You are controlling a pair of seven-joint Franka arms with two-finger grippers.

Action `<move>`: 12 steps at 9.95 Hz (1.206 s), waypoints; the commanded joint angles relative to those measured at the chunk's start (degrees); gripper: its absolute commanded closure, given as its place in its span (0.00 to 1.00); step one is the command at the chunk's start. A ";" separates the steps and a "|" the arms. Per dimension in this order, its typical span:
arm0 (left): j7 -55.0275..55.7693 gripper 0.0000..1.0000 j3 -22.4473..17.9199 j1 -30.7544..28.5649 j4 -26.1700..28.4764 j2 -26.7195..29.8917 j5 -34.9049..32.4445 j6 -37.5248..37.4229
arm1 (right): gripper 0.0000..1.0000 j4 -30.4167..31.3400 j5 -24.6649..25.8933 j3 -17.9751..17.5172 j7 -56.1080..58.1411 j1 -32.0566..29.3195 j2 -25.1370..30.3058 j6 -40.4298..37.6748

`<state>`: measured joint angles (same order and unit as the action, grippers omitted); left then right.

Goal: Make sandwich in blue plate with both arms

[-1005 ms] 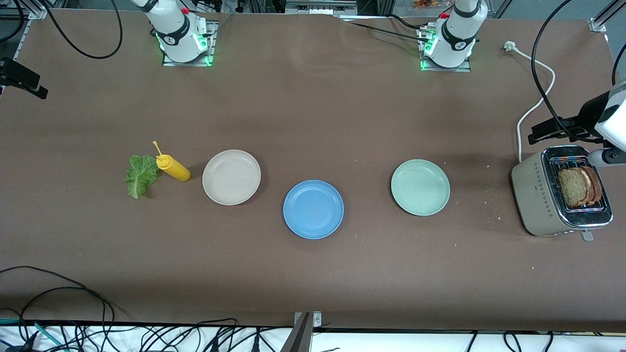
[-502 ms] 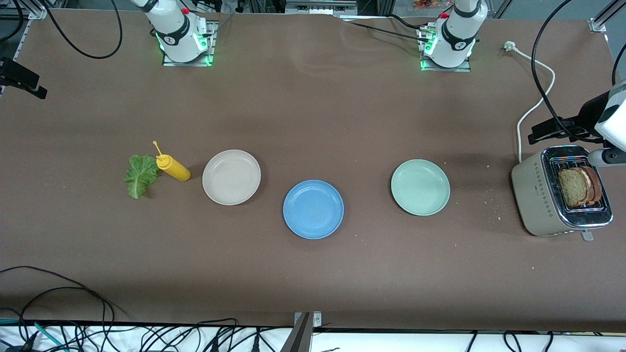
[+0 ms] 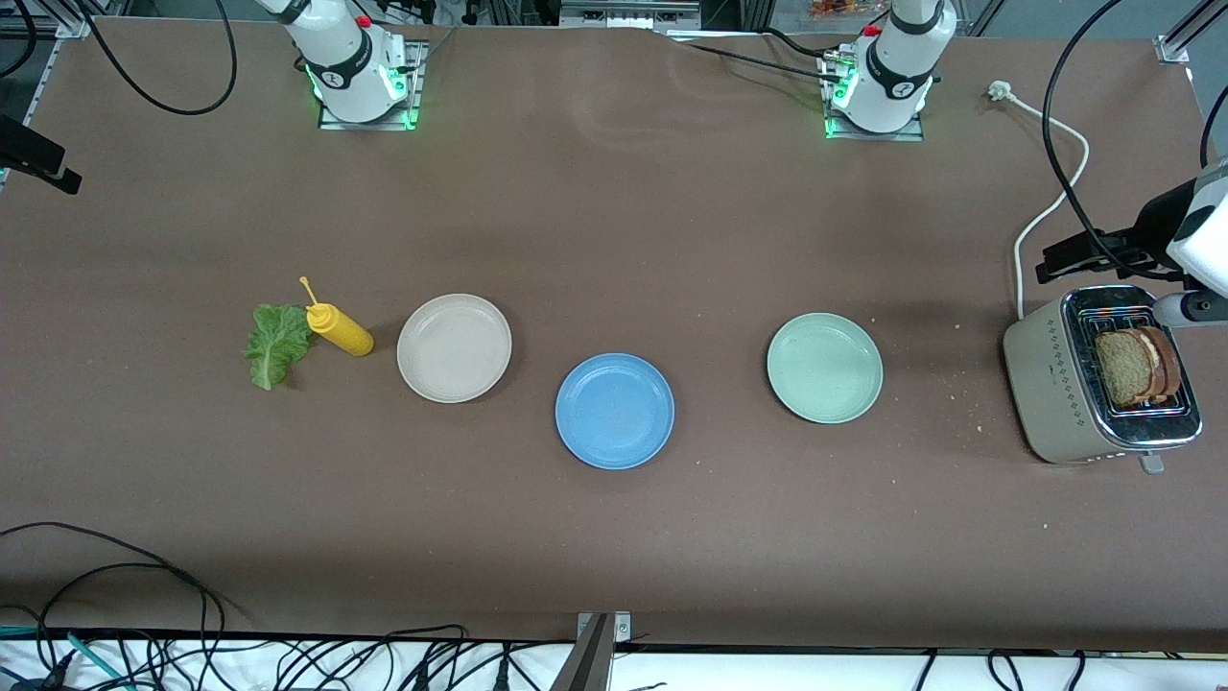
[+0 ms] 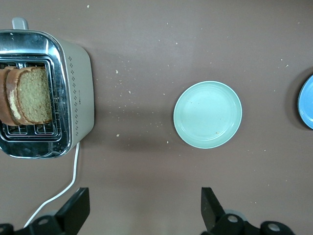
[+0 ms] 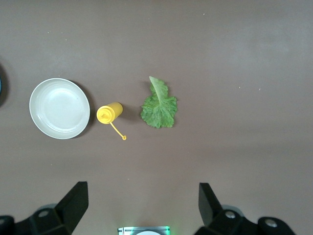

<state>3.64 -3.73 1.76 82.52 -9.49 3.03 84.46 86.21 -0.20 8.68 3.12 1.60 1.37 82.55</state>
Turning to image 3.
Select teal cable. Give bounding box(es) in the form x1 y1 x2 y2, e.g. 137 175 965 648
0 624 126 690

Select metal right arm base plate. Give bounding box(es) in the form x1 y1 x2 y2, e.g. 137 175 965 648
317 40 425 131

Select yellow squeeze bottle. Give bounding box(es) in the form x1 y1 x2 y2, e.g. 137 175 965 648
298 276 375 358

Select black base power cable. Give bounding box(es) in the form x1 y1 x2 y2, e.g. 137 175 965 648
672 27 843 83

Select beige chrome toaster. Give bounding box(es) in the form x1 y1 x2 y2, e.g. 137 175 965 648
1003 284 1203 475

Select aluminium frame rail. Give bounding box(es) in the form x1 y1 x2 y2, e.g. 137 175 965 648
0 0 97 116
1156 0 1228 63

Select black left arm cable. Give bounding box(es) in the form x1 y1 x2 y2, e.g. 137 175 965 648
1044 0 1147 279

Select black looping cable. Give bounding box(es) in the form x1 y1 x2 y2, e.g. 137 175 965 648
0 523 226 663

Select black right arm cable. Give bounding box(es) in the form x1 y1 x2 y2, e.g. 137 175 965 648
77 0 238 116

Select green lettuce leaf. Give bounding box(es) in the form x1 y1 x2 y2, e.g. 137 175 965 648
243 303 314 392

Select blue plate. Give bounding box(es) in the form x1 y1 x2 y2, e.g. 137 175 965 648
555 352 675 471

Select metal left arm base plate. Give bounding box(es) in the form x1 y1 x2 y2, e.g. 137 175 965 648
823 48 927 143

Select aluminium table edge bracket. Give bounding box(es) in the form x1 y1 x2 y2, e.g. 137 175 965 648
552 611 632 691

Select white power cord with plug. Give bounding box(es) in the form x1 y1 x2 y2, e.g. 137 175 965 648
988 82 1092 320

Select black cables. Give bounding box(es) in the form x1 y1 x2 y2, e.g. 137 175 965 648
0 633 1228 691

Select mint green plate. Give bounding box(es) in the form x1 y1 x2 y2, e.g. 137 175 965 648
767 312 885 425

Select brown bread slice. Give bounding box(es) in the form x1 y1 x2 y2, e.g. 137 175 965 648
1096 331 1157 406
1137 326 1183 399

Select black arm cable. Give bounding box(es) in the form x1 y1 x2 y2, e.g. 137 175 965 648
77 0 238 116
1044 0 1147 279

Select beige plate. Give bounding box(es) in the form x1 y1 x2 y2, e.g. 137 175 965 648
396 293 513 404

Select grey metal box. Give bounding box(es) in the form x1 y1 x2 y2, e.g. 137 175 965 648
559 0 701 30

